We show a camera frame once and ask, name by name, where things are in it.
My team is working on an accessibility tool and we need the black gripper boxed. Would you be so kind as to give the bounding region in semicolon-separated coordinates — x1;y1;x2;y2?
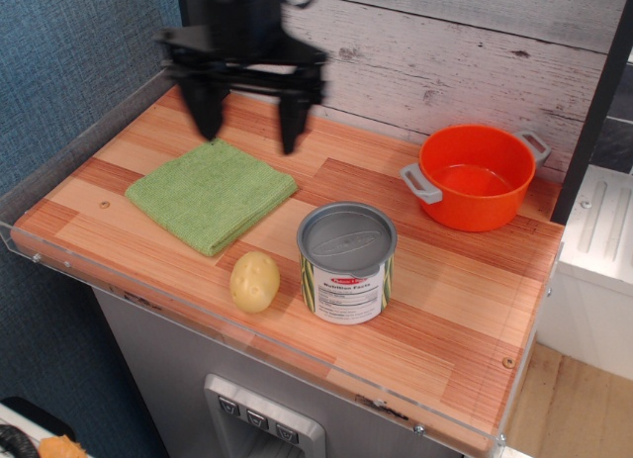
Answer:
156;0;327;155

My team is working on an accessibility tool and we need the green towel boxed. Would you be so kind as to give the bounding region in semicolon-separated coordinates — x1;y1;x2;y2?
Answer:
125;138;298;256

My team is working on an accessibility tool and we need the toy tin can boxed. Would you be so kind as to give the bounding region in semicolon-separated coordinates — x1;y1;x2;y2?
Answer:
297;201;398;325

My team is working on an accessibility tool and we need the yellow toy potato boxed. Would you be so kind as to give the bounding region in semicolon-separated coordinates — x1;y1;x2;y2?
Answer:
229;251;281;314

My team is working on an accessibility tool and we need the clear acrylic edge guard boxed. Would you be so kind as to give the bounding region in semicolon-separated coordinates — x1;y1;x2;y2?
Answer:
1;76;562;457

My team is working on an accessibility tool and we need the grey toy fridge cabinet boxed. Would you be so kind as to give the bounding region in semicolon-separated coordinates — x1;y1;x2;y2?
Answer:
95;290;458;457

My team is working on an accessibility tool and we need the silver dispenser panel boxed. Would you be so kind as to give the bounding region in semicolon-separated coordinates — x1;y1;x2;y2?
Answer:
204;374;327;457

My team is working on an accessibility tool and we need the orange object bottom left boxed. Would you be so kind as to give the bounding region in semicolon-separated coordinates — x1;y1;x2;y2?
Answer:
38;435;89;458

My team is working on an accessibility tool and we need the white toy sink unit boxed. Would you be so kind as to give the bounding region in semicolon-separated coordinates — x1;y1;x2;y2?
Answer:
537;165;632;379

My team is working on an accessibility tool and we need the dark grey left post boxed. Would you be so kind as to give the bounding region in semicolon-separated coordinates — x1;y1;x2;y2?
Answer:
178;0;198;27

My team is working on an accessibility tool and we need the dark grey post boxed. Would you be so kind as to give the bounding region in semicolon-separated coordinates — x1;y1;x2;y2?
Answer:
550;0;632;226
178;0;198;27

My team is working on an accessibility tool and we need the orange pot with grey handles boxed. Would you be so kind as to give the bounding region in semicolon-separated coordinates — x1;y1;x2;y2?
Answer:
400;125;551;232

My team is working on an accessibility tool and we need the dark grey right post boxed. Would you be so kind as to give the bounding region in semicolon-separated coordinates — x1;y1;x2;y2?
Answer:
550;0;632;226

